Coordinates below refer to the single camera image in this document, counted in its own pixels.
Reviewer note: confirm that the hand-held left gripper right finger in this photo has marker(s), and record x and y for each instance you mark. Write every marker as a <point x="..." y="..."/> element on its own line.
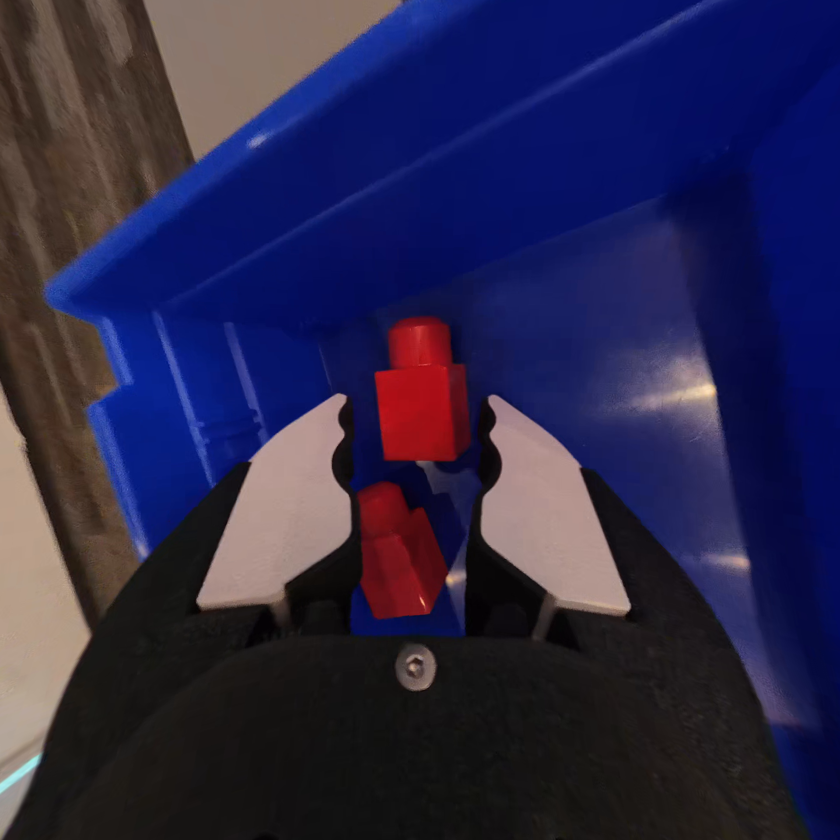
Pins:
<point x="551" y="525"/>

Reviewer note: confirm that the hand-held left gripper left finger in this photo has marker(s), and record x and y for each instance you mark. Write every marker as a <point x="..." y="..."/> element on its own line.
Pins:
<point x="289" y="518"/>

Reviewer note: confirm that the red mega block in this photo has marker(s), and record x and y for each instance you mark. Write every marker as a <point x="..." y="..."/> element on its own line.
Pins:
<point x="420" y="413"/>
<point x="397" y="564"/>

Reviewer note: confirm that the blue plastic bin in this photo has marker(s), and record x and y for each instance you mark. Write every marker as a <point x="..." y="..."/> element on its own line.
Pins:
<point x="590" y="262"/>

